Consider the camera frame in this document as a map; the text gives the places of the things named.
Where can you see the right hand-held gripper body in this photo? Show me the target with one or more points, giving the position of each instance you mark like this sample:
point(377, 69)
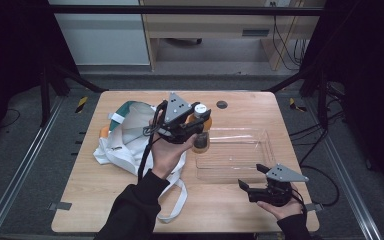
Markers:
point(285, 174)

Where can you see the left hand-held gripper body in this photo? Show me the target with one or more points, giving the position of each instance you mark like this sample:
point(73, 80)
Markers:
point(176, 108)

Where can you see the orange drink bottle white cap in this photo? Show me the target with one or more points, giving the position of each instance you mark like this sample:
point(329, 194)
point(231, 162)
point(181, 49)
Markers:
point(200, 109)

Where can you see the clear plastic tray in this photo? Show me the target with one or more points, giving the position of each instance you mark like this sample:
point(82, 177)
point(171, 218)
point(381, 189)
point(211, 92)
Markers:
point(236, 156)

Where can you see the white tote bag colourful patches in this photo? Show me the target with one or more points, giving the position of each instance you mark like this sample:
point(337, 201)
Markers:
point(126, 146)

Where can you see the person's right hand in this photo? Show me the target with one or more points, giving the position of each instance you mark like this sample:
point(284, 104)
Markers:
point(285, 211)

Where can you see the person's left hand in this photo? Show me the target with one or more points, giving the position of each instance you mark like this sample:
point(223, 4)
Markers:
point(166, 156)

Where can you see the round black table grommet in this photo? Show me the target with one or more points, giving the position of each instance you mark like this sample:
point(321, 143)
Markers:
point(222, 104)

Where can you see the grey tape strip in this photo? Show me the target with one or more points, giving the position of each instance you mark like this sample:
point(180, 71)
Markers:
point(60, 206)
point(315, 207)

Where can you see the yellow black tape strip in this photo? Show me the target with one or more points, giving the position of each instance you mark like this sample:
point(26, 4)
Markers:
point(295, 105)
point(81, 104)

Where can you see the light wooden desk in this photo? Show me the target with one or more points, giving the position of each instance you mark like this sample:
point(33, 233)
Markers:
point(210, 25)

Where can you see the white cabinet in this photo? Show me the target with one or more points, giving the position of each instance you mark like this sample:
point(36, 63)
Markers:
point(103, 36)

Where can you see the dark curtain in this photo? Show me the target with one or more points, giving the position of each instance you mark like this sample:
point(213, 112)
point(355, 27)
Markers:
point(13, 60)
point(370, 83)

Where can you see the aluminium floor rail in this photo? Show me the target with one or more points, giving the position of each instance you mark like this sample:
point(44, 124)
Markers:
point(23, 160)
point(350, 183)

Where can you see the black metal frame stand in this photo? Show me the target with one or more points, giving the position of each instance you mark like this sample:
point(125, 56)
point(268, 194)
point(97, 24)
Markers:
point(45, 96)
point(322, 100)

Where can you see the black horizontal frame bar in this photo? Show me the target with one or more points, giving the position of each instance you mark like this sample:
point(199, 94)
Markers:
point(180, 10)

